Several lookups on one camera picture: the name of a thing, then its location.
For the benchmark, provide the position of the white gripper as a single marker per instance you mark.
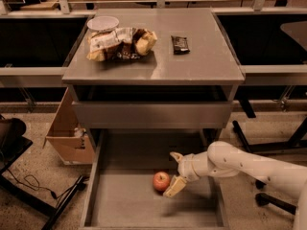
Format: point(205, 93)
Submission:
point(185, 168)

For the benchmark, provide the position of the red apple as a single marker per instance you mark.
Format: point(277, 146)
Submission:
point(161, 181)

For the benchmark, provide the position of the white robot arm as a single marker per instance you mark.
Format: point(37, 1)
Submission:
point(224, 160)

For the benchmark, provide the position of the open middle drawer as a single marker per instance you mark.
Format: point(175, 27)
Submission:
point(121, 195)

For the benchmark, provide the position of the grey metal drawer cabinet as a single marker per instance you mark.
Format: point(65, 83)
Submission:
point(177, 97)

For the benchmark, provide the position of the closed top drawer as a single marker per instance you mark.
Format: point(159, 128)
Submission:
point(152, 115)

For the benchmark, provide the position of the black stand leg left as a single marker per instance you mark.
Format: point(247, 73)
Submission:
point(64, 200)

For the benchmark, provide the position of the cardboard box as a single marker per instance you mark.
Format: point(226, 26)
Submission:
point(68, 137)

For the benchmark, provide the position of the black stand legs right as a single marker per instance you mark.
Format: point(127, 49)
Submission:
point(296, 141)

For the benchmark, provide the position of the dark chocolate bar wrapper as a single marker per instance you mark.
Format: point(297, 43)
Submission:
point(180, 45)

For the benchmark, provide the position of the crumpled chip bag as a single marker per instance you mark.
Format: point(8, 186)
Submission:
point(121, 43)

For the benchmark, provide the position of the black chair left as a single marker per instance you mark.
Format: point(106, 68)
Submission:
point(12, 141)

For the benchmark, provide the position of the metal railing frame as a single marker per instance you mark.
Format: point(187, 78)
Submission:
point(32, 71)

